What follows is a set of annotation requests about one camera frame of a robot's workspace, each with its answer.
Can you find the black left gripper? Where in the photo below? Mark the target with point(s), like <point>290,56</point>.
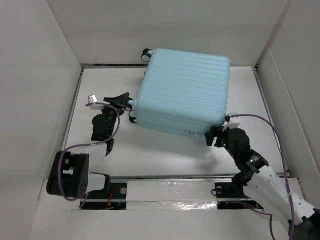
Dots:
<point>121,100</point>

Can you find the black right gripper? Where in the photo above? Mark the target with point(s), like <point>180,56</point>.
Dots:
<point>214,132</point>

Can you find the light blue hard-shell suitcase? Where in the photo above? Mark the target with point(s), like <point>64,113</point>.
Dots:
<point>182,93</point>

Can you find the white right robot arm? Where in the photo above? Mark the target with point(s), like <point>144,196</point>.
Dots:
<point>261,183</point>

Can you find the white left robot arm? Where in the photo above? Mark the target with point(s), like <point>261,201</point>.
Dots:
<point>70,176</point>

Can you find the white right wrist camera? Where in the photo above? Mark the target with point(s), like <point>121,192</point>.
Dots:
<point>232,121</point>

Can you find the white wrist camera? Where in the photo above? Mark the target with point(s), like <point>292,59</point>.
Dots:
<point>232,121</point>
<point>93,103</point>

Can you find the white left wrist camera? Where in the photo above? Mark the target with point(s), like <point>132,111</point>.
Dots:
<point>93,103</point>

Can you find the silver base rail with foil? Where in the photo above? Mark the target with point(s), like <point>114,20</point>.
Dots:
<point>170,194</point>

